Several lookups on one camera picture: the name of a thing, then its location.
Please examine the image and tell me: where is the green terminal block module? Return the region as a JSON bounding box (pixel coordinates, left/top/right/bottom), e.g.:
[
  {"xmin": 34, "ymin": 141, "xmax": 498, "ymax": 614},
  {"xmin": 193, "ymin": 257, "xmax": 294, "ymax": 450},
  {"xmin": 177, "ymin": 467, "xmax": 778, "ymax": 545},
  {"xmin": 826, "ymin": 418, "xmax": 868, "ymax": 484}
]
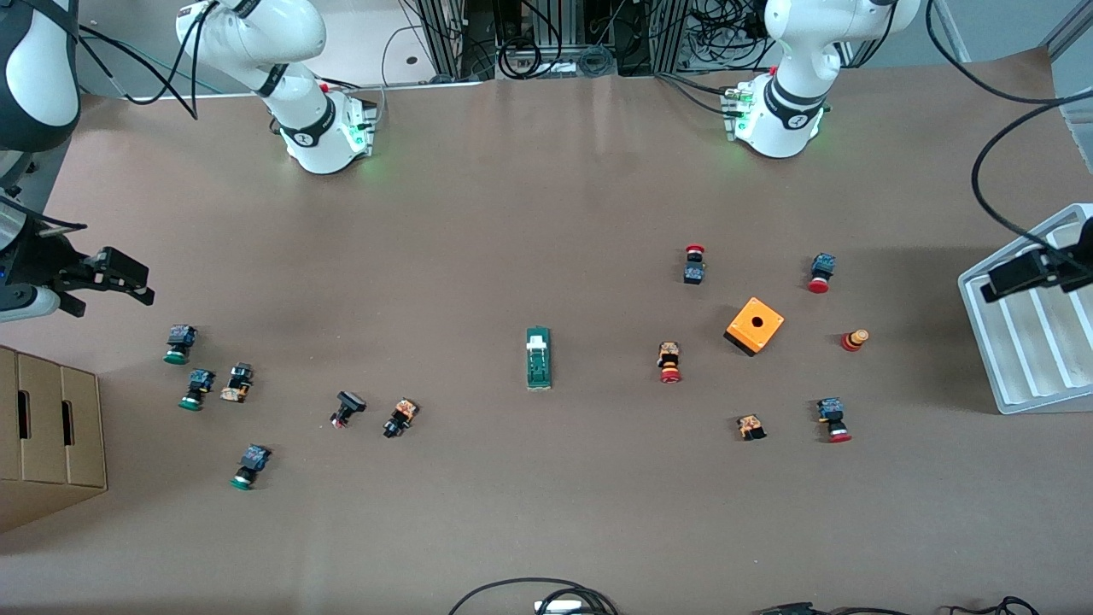
[{"xmin": 523, "ymin": 325, "xmax": 554, "ymax": 392}]

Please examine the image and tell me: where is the white ribbed plastic tray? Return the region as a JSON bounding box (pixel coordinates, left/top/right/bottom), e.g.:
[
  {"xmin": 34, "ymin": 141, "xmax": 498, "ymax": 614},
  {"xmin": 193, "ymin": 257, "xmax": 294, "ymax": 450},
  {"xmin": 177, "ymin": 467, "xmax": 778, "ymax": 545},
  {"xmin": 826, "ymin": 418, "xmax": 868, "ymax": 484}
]
[{"xmin": 957, "ymin": 202, "xmax": 1093, "ymax": 416}]

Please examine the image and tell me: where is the green mushroom push button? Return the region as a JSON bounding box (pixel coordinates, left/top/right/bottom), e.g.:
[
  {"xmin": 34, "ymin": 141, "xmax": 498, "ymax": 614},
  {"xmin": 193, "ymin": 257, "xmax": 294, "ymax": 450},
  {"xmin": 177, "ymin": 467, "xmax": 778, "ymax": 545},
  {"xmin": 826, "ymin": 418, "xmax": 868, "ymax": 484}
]
[
  {"xmin": 178, "ymin": 368, "xmax": 216, "ymax": 412},
  {"xmin": 229, "ymin": 443, "xmax": 272, "ymax": 492},
  {"xmin": 163, "ymin": 324, "xmax": 198, "ymax": 366}
]

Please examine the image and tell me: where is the brown cardboard box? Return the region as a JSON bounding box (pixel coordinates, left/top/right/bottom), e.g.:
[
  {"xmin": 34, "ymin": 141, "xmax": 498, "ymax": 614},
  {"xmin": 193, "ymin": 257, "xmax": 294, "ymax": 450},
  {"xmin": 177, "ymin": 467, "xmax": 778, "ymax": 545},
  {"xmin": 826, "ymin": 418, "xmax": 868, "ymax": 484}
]
[{"xmin": 0, "ymin": 345, "xmax": 108, "ymax": 535}]

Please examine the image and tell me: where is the white panel with hole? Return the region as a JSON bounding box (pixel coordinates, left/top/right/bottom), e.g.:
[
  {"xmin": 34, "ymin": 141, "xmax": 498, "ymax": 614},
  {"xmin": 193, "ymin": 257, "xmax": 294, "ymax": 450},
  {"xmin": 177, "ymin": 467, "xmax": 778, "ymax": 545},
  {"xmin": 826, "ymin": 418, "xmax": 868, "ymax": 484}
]
[{"xmin": 316, "ymin": 0, "xmax": 489, "ymax": 89}]

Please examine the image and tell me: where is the aluminium equipment rack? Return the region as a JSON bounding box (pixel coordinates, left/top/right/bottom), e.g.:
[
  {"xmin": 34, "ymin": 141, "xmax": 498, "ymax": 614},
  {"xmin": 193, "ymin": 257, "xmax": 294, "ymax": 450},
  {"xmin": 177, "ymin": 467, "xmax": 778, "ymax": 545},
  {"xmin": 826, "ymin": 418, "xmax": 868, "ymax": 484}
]
[{"xmin": 410, "ymin": 0, "xmax": 769, "ymax": 82}]

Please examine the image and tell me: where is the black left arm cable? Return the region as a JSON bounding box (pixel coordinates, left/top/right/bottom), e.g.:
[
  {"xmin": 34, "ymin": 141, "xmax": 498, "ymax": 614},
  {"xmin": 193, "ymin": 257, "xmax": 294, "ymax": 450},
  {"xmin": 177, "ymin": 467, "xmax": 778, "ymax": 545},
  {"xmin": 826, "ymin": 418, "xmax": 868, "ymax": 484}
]
[{"xmin": 925, "ymin": 0, "xmax": 1093, "ymax": 257}]

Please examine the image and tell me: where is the thin green cable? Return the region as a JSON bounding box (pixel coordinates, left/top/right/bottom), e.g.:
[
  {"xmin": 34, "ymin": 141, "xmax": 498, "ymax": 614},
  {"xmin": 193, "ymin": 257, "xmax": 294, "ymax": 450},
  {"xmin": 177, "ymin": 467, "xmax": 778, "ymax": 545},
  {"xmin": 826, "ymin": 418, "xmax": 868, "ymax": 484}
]
[{"xmin": 81, "ymin": 38, "xmax": 223, "ymax": 93}]

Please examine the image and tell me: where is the aluminium frame bar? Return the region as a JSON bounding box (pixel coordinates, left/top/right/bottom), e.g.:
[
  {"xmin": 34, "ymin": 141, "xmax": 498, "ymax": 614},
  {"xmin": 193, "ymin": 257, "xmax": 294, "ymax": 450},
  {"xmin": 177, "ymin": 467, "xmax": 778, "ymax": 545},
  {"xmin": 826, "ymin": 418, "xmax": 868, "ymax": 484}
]
[
  {"xmin": 1040, "ymin": 4, "xmax": 1093, "ymax": 61},
  {"xmin": 932, "ymin": 0, "xmax": 972, "ymax": 63}
]

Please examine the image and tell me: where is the black flat-head switch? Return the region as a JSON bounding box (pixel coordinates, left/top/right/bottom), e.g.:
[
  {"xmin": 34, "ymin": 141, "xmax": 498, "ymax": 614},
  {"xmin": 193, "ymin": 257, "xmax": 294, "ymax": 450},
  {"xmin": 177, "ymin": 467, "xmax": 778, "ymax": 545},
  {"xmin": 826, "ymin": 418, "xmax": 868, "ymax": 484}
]
[{"xmin": 330, "ymin": 390, "xmax": 368, "ymax": 430}]

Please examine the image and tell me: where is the orange button enclosure box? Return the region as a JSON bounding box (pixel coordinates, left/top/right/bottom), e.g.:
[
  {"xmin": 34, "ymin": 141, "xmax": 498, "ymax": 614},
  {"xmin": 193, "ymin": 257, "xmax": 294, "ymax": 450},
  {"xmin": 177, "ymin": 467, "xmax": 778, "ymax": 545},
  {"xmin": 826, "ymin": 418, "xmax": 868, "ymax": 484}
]
[{"xmin": 723, "ymin": 296, "xmax": 786, "ymax": 358}]

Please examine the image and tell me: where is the coiled black cable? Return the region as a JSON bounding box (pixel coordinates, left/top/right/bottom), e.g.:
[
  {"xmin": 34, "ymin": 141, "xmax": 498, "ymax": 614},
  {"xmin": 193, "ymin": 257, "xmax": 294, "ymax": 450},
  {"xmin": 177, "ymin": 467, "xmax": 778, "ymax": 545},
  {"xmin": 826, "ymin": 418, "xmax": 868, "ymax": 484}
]
[{"xmin": 498, "ymin": 38, "xmax": 541, "ymax": 80}]

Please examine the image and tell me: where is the black cable bundle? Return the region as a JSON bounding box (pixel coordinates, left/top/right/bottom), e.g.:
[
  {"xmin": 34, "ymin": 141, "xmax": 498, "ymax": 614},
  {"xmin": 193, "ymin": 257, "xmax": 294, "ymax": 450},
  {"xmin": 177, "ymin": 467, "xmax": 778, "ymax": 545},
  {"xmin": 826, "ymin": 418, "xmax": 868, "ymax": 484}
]
[{"xmin": 448, "ymin": 577, "xmax": 620, "ymax": 615}]

